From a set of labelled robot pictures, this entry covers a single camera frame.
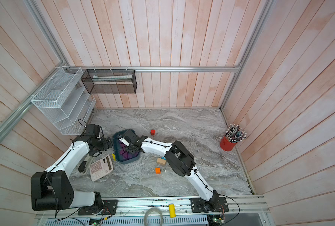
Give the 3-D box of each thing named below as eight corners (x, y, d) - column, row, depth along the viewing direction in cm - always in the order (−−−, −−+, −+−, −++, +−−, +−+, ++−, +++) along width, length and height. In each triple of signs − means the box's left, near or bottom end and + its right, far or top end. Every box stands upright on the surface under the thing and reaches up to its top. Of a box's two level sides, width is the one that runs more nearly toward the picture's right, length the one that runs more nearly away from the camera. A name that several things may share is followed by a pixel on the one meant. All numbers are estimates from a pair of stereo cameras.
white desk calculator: (93, 181, 83) (91, 179, 81) (89, 165, 90) (87, 163, 87) (114, 170, 88) (113, 168, 85) (109, 156, 94) (108, 154, 91)
